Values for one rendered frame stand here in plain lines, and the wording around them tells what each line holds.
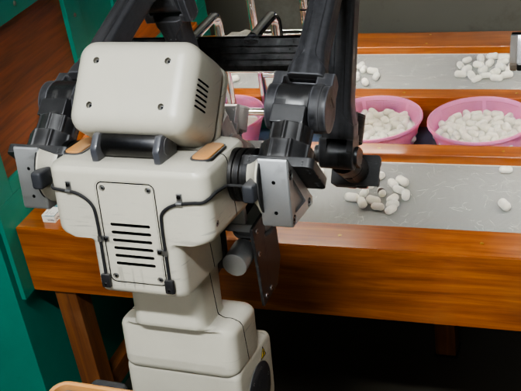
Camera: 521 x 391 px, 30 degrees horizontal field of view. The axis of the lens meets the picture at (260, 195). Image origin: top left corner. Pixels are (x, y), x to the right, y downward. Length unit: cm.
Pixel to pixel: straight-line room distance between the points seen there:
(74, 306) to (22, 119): 48
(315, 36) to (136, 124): 34
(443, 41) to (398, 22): 111
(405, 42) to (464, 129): 59
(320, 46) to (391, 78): 129
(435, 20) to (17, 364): 230
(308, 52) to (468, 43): 146
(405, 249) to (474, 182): 34
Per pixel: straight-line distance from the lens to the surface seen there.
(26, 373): 265
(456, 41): 304
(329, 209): 226
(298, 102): 155
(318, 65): 159
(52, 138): 168
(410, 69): 293
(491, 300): 208
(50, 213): 238
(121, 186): 150
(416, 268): 206
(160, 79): 148
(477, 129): 257
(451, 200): 225
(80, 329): 253
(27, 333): 255
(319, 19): 164
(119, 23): 186
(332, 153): 186
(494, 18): 407
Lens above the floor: 190
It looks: 30 degrees down
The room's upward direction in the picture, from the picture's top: 9 degrees counter-clockwise
